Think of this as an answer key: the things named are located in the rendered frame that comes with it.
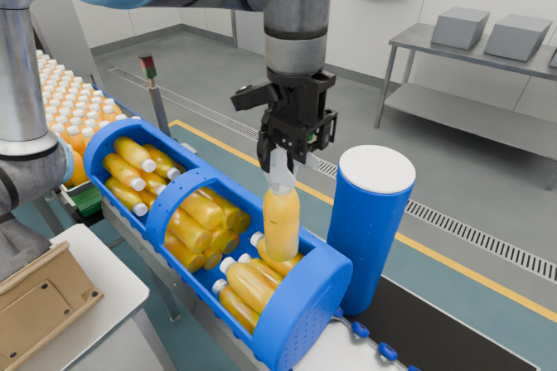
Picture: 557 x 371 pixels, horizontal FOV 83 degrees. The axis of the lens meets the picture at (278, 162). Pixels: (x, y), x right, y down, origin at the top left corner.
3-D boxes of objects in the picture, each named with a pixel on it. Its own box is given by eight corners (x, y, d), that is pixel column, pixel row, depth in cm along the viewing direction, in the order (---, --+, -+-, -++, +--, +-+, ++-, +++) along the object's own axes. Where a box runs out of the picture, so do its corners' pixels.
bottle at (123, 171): (125, 160, 115) (151, 181, 106) (109, 173, 113) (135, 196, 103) (113, 148, 110) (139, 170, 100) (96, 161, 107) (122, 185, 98)
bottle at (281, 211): (273, 231, 69) (272, 168, 59) (303, 242, 67) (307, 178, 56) (259, 255, 64) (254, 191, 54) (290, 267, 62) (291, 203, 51)
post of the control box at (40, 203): (113, 318, 177) (22, 189, 115) (109, 314, 179) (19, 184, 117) (119, 313, 179) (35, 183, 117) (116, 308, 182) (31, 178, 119)
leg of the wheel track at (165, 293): (173, 325, 175) (143, 257, 135) (167, 317, 178) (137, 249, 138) (182, 316, 178) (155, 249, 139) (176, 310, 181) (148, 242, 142)
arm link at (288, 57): (250, 31, 37) (295, 16, 42) (252, 68, 40) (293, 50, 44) (300, 45, 33) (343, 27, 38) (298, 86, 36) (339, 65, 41)
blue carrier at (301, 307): (276, 394, 71) (272, 343, 52) (101, 203, 117) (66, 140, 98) (346, 301, 87) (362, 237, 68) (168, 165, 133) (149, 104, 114)
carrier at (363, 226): (377, 279, 180) (329, 260, 189) (420, 157, 125) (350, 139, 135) (364, 325, 160) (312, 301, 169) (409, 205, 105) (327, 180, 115)
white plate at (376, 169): (420, 156, 124) (419, 158, 125) (351, 137, 133) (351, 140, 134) (409, 201, 104) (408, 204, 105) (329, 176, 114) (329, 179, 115)
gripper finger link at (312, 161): (313, 190, 53) (312, 151, 46) (286, 175, 56) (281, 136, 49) (324, 180, 54) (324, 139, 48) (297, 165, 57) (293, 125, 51)
